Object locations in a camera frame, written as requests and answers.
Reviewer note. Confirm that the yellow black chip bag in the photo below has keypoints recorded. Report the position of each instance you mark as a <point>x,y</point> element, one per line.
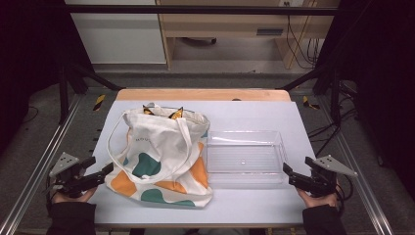
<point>177,114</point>

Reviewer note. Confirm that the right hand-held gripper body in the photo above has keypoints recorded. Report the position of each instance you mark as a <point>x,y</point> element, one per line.
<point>326,182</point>

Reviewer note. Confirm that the light wooden desk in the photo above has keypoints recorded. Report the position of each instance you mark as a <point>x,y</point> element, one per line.
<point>228,24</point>

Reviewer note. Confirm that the black curtain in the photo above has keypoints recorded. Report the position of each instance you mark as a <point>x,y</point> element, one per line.
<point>32,49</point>
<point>381,65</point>

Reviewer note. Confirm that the aluminium rail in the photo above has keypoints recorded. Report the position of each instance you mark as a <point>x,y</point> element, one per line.
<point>42,153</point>
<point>365,196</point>

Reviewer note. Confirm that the white cabinet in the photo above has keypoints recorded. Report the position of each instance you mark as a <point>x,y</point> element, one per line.
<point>120,39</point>

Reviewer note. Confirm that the clear plastic bin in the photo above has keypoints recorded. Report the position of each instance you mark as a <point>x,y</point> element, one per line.
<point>244,156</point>

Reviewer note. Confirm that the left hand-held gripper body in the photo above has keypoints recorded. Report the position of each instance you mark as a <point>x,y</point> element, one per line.
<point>67,163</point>

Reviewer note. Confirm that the yellow black tape strip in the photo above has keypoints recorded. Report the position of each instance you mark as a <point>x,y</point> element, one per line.
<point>308,103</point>
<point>99,102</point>

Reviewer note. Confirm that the person's left hand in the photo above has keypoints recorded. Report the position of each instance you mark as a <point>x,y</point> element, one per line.
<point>75,199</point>

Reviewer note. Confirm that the black horizontal frame bar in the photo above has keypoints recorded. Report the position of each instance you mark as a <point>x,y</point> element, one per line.
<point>195,9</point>

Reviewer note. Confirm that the white table mat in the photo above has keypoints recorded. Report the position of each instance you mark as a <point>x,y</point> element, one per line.
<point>248,209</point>

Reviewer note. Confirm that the white tote bag colourful blobs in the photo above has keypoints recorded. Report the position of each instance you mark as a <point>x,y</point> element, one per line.
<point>156,137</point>

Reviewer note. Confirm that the person's right hand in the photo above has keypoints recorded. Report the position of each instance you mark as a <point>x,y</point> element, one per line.
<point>319,201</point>

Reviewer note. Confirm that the black metal frame stand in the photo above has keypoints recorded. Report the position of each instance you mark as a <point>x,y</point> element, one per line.
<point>335,98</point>
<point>63,94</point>

